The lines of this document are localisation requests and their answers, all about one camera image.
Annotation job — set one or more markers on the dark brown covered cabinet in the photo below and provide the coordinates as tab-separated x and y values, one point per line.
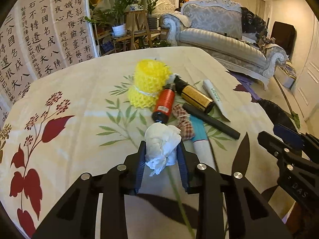
284	35

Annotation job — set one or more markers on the black lined trash bin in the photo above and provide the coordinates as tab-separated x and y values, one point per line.
276	114

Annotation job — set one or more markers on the small crumpled paper ball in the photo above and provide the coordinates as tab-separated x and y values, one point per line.
172	77

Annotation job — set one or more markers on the purple floor cloth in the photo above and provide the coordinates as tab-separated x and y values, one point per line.
244	85

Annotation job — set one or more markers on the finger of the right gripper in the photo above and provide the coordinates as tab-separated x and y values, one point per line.
310	146
288	136

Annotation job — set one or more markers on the ornate white grey sofa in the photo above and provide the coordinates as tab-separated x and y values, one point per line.
215	26

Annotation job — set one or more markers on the storage box of items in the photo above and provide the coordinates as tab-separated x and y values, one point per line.
286	74

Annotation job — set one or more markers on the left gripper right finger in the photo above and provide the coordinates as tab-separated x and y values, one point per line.
249	214

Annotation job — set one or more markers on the tall green plant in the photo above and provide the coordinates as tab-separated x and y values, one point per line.
152	20

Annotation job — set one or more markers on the wooden plant stand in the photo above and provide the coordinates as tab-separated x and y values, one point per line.
137	36

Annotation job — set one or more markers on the gold label black bottle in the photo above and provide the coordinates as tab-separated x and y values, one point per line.
193	96

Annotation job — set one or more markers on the white potted plant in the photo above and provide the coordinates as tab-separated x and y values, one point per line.
113	17

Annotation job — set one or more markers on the red label black bottle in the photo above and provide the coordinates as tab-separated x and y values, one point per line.
164	104

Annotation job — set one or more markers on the white green tube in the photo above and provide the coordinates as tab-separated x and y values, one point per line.
213	93

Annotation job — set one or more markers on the black pen tube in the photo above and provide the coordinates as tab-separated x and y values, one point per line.
211	121

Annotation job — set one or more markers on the black jacket on sofa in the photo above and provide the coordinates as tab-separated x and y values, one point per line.
251	23

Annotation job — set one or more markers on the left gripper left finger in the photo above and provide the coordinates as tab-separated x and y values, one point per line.
74	215

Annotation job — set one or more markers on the floral cream tablecloth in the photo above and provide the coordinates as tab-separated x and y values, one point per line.
79	120

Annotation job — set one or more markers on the red white twine bundle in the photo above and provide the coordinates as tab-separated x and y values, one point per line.
183	122

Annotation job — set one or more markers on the white panel door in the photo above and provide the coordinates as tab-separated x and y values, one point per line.
305	90

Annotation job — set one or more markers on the white tissue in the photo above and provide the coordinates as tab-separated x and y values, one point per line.
161	146

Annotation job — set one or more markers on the green mop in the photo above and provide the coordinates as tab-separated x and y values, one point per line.
291	114

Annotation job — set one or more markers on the calligraphy screen panel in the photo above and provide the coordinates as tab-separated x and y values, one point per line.
38	38

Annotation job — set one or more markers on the yellow foam net bundle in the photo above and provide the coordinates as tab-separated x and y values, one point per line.
149	79

